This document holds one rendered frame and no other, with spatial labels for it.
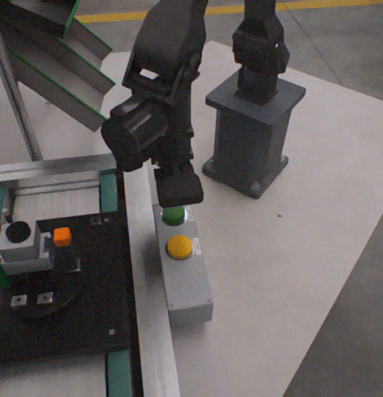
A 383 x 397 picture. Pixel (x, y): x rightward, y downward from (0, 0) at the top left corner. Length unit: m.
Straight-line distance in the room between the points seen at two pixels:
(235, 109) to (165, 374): 0.47
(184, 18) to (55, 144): 0.63
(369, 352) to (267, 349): 1.07
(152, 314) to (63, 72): 0.53
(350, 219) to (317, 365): 0.87
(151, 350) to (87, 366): 0.10
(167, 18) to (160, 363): 0.44
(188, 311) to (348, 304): 1.25
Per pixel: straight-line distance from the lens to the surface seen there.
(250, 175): 0.87
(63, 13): 0.82
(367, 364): 1.74
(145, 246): 0.69
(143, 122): 0.49
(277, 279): 0.78
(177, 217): 0.70
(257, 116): 0.77
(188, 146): 0.59
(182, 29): 0.49
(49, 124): 1.12
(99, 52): 1.07
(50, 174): 0.83
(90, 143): 1.03
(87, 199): 0.83
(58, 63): 0.93
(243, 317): 0.74
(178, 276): 0.65
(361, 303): 1.85
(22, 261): 0.59
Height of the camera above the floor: 1.52
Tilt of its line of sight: 48 degrees down
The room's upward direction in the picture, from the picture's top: straight up
